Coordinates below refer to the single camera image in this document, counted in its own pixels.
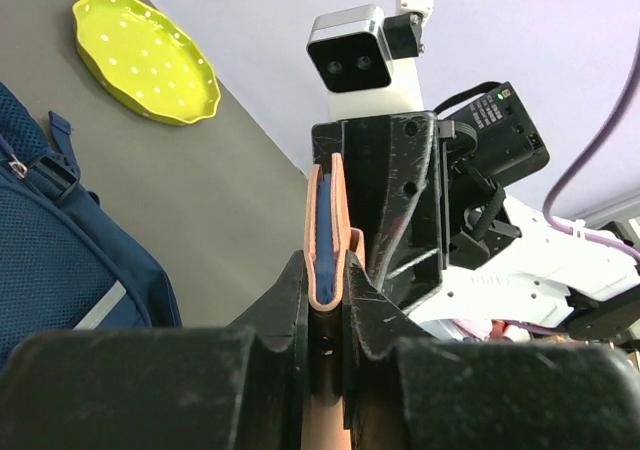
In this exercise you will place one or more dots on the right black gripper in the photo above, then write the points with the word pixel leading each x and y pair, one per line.
pixel 429 187

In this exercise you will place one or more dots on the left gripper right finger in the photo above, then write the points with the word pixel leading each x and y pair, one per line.
pixel 406 390

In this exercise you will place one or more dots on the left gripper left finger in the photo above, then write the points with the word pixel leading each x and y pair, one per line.
pixel 242 386

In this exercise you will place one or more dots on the tan leather wallet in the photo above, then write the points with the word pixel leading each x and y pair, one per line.
pixel 329 238

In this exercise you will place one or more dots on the navy blue backpack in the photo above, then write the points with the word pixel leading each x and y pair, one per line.
pixel 65 264

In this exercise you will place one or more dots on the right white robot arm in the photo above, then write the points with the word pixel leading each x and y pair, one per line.
pixel 553 280

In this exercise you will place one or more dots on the green polka dot plate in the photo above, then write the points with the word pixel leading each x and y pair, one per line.
pixel 144 61

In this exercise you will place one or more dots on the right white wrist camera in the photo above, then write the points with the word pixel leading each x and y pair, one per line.
pixel 367 60

